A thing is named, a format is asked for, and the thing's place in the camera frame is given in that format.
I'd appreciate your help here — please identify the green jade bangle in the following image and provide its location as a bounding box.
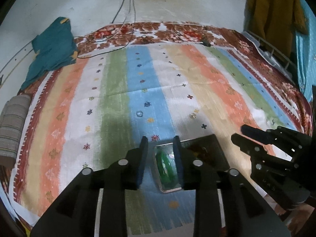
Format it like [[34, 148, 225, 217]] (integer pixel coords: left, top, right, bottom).
[[155, 151, 178, 192]]

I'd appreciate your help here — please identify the person's right hand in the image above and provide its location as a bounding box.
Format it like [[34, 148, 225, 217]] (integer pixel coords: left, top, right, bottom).
[[269, 197, 314, 232]]

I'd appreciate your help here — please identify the silver metal tin box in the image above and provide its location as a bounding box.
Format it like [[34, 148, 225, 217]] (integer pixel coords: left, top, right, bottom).
[[153, 134, 230, 193]]

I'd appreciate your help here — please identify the striped colourful bed cloth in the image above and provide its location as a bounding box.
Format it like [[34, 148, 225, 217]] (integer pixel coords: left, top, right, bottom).
[[9, 43, 301, 235]]

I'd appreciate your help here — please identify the light blue patterned curtain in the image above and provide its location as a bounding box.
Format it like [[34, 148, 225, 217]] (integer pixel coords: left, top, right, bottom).
[[296, 0, 316, 102]]

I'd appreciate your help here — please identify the small black device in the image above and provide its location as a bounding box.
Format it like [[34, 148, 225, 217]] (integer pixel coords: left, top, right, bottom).
[[200, 41, 212, 47]]

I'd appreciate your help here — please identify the grey striped pillow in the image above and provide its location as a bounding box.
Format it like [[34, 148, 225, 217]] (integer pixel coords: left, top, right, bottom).
[[0, 94, 32, 170]]

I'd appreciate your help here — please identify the mustard hanging garment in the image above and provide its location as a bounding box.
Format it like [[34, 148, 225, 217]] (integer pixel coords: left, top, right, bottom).
[[246, 0, 308, 57]]

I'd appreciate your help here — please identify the teal cloth garment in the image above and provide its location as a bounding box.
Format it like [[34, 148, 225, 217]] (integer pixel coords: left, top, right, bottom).
[[20, 17, 77, 90]]

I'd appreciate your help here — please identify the white wire rack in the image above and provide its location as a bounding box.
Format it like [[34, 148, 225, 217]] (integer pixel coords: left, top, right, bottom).
[[242, 31, 297, 80]]

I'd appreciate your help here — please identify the white charging cable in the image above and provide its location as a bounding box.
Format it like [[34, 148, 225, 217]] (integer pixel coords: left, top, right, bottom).
[[93, 0, 138, 41]]

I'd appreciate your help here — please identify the black charging cable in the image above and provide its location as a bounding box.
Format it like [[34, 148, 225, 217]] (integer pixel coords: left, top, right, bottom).
[[76, 0, 135, 59]]

